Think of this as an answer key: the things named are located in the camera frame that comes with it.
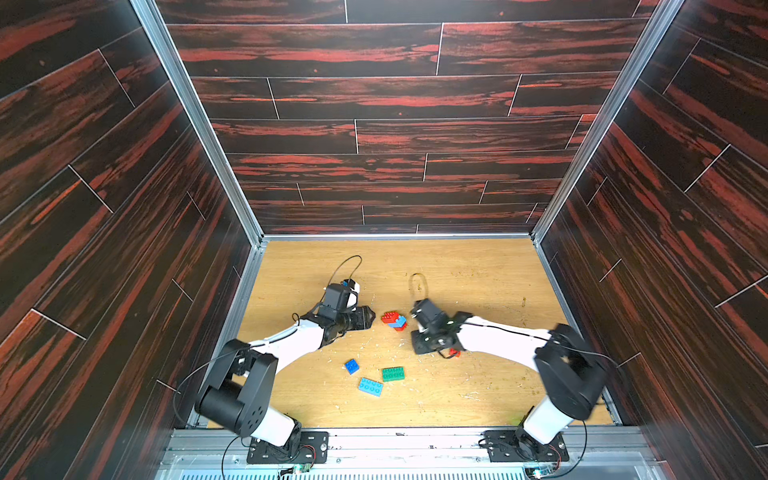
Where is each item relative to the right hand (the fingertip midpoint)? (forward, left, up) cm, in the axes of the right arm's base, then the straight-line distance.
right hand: (421, 338), depth 91 cm
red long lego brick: (+5, +10, +3) cm, 12 cm away
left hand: (+5, +15, +5) cm, 17 cm away
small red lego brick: (+3, +5, +2) cm, 6 cm away
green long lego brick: (-11, +9, 0) cm, 15 cm away
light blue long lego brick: (+3, +8, +3) cm, 9 cm away
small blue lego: (+4, +7, +4) cm, 9 cm away
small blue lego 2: (-10, +20, 0) cm, 23 cm away
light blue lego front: (-15, +14, 0) cm, 21 cm away
